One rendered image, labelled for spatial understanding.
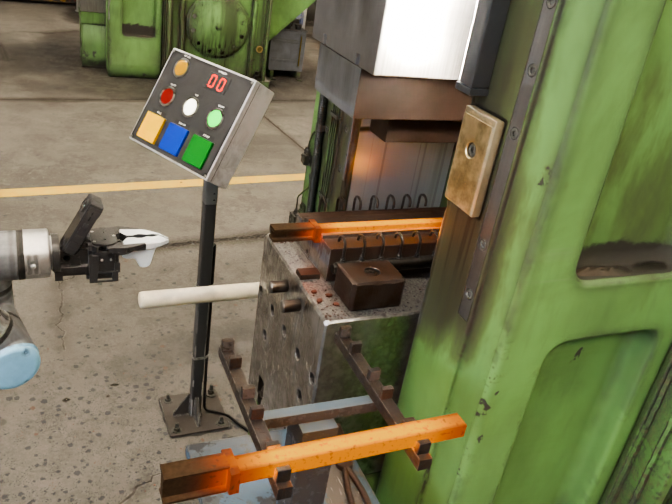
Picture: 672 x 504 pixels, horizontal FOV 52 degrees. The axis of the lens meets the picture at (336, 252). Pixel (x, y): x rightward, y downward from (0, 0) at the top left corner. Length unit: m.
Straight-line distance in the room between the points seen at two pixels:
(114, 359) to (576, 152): 2.01
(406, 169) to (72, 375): 1.47
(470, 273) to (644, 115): 0.38
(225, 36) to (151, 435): 4.42
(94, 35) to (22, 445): 4.60
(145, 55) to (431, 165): 4.71
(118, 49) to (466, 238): 5.22
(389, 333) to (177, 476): 0.65
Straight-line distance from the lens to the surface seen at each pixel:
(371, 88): 1.31
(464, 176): 1.20
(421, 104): 1.37
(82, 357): 2.72
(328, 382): 1.41
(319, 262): 1.47
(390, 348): 1.43
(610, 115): 1.09
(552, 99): 1.08
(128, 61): 6.26
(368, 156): 1.67
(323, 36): 1.45
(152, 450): 2.34
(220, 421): 2.41
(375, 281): 1.35
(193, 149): 1.80
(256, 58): 6.41
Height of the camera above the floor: 1.63
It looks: 27 degrees down
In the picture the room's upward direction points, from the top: 10 degrees clockwise
